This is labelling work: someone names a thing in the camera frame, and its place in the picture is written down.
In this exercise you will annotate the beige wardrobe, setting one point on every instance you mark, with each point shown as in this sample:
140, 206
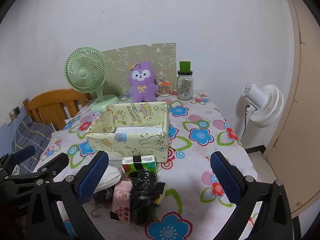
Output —
300, 105

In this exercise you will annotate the blue bed sheet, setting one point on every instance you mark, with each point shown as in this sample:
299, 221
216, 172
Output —
7, 140

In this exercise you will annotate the yellow cartoon printed box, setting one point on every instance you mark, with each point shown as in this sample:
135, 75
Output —
130, 145

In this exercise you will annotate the yellow cartoon tissue pack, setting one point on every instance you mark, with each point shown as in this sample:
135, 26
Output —
161, 192

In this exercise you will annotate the clear plastic bag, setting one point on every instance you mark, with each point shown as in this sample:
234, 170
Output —
110, 177

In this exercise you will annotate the orange scissors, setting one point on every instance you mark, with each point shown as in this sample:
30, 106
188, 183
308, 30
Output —
165, 82

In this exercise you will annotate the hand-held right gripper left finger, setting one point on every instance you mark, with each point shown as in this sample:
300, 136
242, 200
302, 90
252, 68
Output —
93, 177

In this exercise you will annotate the green cartoon printed board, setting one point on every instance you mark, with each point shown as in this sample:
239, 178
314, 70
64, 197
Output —
150, 55

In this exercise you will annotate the green plastic cup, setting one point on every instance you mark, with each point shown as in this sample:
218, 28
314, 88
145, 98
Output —
185, 66

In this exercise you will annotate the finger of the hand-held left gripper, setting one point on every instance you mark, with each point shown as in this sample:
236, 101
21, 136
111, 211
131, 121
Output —
23, 153
52, 162

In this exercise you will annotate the green desk fan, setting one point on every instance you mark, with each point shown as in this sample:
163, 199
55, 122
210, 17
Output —
82, 73

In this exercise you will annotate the purple plush toy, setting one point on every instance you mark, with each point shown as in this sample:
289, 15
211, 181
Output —
142, 90

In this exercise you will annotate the white crumpled cloth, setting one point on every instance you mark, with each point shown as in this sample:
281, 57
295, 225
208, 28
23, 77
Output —
15, 170

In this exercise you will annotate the white standing fan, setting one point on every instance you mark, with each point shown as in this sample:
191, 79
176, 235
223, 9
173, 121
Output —
265, 102

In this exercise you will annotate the pink tissue pack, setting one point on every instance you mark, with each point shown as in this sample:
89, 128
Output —
121, 195

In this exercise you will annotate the black plastic bag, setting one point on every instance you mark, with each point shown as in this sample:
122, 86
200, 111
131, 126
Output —
142, 195

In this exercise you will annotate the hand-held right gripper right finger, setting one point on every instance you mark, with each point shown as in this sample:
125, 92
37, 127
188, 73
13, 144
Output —
225, 182

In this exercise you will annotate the grey plaid blanket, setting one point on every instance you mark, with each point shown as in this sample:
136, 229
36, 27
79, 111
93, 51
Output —
32, 135

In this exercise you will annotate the cotton swab container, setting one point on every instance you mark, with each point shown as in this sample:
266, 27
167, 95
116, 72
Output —
164, 91

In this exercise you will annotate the green tissue pack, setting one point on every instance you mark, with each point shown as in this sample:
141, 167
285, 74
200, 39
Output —
147, 163

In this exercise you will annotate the floral tablecloth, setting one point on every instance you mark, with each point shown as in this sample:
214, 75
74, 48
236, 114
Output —
195, 175

